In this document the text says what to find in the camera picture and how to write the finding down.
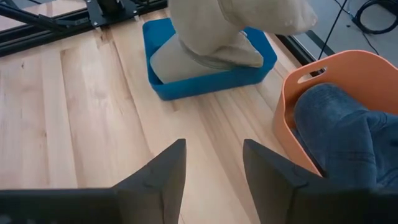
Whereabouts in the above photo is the dark blue hat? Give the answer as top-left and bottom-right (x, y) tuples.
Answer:
(293, 83), (398, 191)

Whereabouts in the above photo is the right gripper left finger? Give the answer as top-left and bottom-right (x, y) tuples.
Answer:
(0, 138), (187, 224)

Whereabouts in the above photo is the coiled black cable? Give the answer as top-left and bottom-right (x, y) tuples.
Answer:
(352, 0), (398, 35)

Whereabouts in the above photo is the orange plastic basket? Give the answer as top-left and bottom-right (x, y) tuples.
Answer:
(272, 49), (398, 177)

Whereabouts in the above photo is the black aluminium table frame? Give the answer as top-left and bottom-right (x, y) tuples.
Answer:
(0, 0), (169, 58)

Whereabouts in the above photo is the khaki cotton hat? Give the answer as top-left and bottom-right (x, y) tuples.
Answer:
(149, 30), (265, 85)

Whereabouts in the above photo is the beige cotton hat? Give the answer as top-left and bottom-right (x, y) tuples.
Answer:
(167, 0), (318, 57)

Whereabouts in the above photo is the thin black cable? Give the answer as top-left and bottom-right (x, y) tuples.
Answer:
(317, 0), (349, 60)

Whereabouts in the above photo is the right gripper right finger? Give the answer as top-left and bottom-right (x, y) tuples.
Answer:
(243, 138), (398, 224)

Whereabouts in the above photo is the blue plastic bin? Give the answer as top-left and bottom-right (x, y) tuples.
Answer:
(142, 17), (278, 101)

